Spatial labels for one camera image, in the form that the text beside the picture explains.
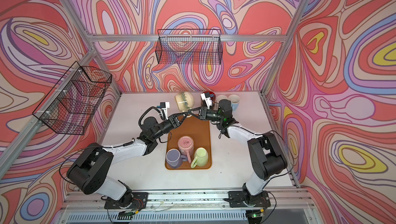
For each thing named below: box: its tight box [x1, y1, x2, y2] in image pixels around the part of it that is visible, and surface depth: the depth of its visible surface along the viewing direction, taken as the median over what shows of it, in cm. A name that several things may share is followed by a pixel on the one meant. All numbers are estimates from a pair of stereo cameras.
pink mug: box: [177, 135, 195, 164], surface depth 82 cm
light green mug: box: [190, 147, 209, 169], surface depth 80 cm
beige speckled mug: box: [174, 91, 195, 118], surface depth 76 cm
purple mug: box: [165, 148, 188, 169], surface depth 82 cm
